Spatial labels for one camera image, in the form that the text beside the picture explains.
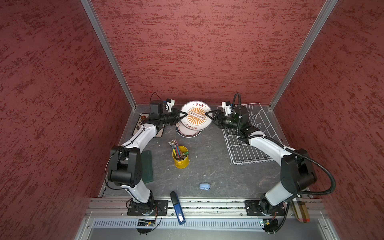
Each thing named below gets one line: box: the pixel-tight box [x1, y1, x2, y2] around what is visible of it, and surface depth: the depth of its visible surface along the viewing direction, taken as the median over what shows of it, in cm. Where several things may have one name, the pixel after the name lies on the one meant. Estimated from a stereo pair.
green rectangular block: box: [141, 150, 154, 184], surface depth 88 cm
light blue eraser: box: [199, 183, 211, 191], surface depth 81 cm
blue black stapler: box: [170, 191, 186, 225], surface depth 72 cm
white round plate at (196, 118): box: [181, 100, 212, 130], surface depth 86 cm
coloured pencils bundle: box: [168, 139, 186, 161], surface depth 83 cm
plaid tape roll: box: [292, 197, 311, 223], surface depth 73 cm
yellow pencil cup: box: [172, 145, 190, 169], surface depth 85 cm
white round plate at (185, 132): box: [175, 121, 203, 138], surface depth 104 cm
